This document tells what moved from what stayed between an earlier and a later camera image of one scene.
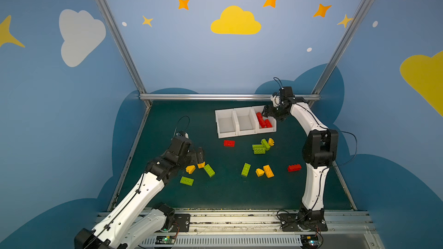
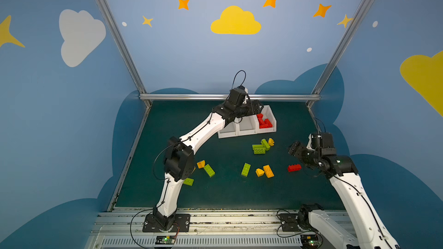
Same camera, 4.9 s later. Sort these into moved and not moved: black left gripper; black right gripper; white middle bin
Moved: black right gripper; black left gripper
Not moved: white middle bin
